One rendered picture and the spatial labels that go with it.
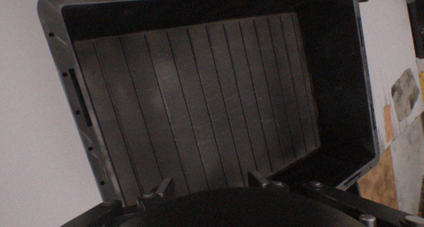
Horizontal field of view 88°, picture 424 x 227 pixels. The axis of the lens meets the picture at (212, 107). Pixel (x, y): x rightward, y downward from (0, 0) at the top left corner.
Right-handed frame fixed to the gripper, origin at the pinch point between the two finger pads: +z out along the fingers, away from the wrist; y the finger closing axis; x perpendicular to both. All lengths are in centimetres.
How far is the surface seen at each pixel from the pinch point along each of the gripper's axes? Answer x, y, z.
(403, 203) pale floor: -100, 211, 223
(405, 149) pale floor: -41, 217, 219
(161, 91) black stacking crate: 9.5, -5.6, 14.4
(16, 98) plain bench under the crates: 10.5, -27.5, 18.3
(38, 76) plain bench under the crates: 13.8, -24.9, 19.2
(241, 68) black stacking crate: 13.1, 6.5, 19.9
